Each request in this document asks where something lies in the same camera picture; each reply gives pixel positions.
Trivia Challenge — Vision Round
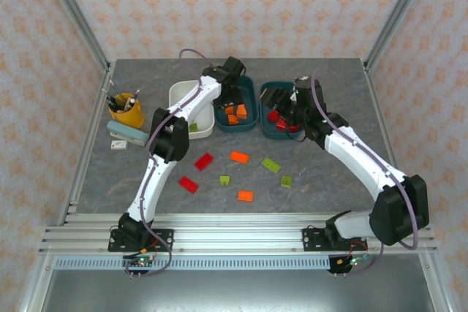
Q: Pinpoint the long red lego brick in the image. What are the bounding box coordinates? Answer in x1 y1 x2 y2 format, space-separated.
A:
194 153 214 172
178 176 200 195

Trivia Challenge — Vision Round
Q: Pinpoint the long green lego brick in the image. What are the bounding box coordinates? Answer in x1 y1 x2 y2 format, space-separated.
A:
261 157 282 174

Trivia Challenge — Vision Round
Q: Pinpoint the teal bin with red bricks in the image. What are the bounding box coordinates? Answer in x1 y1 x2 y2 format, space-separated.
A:
258 80 306 141

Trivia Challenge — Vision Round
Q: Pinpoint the teal bin with orange bricks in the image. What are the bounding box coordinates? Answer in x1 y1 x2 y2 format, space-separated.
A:
214 75 258 133

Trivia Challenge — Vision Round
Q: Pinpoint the white plastic bin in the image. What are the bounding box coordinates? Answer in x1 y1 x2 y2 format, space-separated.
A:
168 79 216 140

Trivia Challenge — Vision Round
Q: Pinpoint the yellow pen cup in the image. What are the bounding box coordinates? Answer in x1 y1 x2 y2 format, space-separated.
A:
108 92 146 129

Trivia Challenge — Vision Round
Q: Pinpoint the light blue stapler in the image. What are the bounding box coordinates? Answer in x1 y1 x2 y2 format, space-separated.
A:
107 120 150 146

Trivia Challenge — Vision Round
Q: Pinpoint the thin metal rod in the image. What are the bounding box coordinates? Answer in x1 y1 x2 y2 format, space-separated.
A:
110 79 124 100

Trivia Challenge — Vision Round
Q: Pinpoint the black marker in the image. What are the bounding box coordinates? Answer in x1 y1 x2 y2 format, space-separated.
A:
105 94 124 113

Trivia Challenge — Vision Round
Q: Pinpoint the right controller board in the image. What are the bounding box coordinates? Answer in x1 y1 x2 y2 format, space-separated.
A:
338 255 370 267

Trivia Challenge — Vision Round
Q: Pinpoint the controller board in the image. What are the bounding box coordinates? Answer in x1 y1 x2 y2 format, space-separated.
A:
124 255 154 267
338 255 370 267

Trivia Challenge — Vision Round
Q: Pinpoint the left controller board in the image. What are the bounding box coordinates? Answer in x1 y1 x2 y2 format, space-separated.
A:
124 255 154 267

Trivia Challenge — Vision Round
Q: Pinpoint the grey metal sheet panel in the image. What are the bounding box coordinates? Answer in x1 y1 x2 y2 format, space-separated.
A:
39 269 438 312

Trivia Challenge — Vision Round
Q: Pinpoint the right thin black cable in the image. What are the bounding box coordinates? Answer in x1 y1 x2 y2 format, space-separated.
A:
284 129 308 143

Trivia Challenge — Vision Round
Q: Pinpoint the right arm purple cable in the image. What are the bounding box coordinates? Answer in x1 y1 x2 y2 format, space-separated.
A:
310 69 420 277

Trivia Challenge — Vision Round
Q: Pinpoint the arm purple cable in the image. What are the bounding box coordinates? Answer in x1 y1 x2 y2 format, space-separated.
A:
310 69 420 277
124 47 214 279

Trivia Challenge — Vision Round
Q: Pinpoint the right aluminium table rail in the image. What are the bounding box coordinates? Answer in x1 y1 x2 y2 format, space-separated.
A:
363 61 451 312

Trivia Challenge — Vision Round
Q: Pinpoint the aluminium table rail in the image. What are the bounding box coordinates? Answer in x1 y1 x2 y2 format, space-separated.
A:
363 61 451 312
18 63 114 312

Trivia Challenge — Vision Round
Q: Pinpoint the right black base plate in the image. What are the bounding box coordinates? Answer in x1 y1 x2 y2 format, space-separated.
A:
302 227 368 253

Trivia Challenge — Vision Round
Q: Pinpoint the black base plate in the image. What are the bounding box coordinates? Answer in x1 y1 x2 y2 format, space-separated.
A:
302 227 368 253
108 229 175 253

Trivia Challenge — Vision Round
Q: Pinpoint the right aluminium upright post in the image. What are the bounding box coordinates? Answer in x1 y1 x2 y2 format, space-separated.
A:
365 0 437 70

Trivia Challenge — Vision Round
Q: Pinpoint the aluminium upright post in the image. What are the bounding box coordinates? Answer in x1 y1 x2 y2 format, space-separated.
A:
38 0 112 72
365 0 437 70

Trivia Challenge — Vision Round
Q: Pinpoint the aluminium mounting rail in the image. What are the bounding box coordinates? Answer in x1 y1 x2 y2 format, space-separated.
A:
38 212 439 256

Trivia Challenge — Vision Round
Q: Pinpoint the left aluminium table rail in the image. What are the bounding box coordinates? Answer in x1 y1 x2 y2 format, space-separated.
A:
18 63 114 312

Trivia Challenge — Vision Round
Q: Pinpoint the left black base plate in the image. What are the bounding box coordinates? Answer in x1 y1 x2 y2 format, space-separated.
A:
108 229 175 253

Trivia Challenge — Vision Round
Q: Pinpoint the slotted grey cable duct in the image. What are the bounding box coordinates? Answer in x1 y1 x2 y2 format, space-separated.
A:
53 256 332 271

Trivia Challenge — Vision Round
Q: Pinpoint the left aluminium upright post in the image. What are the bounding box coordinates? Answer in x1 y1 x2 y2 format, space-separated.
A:
38 0 112 72

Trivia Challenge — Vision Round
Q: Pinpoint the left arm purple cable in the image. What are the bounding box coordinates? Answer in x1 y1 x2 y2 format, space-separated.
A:
124 47 214 279

